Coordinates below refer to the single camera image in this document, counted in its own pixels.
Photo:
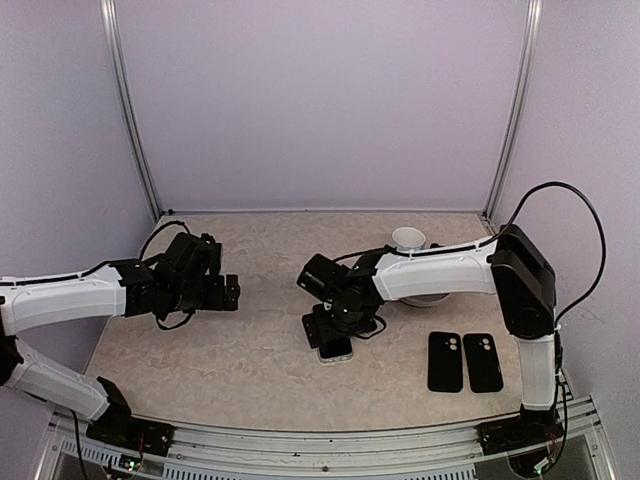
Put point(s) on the black smartphone white edge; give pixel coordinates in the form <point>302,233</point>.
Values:
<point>335,350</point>

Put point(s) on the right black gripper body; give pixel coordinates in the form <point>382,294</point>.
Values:
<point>351,321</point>

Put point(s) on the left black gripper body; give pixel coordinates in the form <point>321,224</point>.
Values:
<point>190,298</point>

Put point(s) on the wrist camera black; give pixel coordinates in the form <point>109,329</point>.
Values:
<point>193,256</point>
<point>321,277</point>

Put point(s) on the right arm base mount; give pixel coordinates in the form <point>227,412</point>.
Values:
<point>525,429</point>

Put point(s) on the black phone case right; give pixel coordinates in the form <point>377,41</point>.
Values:
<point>483,365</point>

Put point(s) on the white blue mug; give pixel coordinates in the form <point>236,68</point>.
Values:
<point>408,239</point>

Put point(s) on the black phone case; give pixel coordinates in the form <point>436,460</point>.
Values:
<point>445,364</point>
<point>483,365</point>

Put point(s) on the black phone case left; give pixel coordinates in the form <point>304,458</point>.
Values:
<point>445,364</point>

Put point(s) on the right aluminium corner post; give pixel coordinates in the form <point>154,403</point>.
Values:
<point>517,108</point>

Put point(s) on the white saucer plate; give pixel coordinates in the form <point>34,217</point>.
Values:
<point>424,301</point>

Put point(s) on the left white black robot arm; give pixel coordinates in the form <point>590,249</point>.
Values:
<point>123,288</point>

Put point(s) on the left aluminium corner post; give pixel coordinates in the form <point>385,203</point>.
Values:
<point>111,28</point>

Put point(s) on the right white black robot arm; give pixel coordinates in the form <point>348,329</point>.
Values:
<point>507,265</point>

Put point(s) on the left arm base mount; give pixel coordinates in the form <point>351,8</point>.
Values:
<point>118,427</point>

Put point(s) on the aluminium corner post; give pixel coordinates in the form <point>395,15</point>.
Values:
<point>517,108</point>
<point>111,28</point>

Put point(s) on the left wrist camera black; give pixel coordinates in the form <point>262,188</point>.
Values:
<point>193,256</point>

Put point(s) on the aluminium front rail frame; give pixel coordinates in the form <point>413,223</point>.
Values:
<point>448,451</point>

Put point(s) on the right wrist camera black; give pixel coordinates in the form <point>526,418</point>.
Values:
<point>321,277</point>

